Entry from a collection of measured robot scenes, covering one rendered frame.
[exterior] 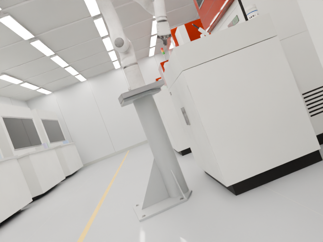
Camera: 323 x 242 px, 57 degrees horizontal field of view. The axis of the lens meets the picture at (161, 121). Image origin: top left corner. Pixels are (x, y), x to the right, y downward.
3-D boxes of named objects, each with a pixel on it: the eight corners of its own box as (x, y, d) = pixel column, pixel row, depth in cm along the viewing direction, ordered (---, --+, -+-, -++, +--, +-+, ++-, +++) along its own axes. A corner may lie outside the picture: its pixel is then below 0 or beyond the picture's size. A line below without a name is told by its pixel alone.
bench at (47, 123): (85, 167, 956) (63, 109, 954) (72, 177, 776) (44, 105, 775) (53, 180, 949) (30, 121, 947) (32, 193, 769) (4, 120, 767)
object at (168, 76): (178, 85, 268) (172, 70, 268) (187, 75, 213) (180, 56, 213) (168, 89, 267) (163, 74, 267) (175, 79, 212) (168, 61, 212)
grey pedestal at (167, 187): (140, 222, 201) (95, 108, 200) (133, 208, 244) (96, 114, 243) (206, 191, 212) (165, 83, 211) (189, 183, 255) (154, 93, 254)
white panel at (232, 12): (227, 69, 297) (212, 31, 297) (259, 48, 216) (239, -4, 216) (224, 70, 297) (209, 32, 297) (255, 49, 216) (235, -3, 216)
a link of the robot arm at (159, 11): (156, 21, 228) (155, 17, 218) (153, 4, 228) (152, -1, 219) (167, 19, 227) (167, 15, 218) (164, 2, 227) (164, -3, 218)
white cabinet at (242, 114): (262, 149, 278) (230, 66, 278) (325, 161, 182) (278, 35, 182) (198, 174, 274) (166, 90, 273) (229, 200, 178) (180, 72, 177)
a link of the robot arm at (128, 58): (121, 69, 223) (110, 38, 222) (127, 71, 242) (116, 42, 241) (136, 63, 222) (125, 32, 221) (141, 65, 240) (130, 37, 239)
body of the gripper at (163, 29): (167, 21, 227) (170, 36, 227) (155, 23, 226) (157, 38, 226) (168, 18, 219) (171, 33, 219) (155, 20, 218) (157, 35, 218)
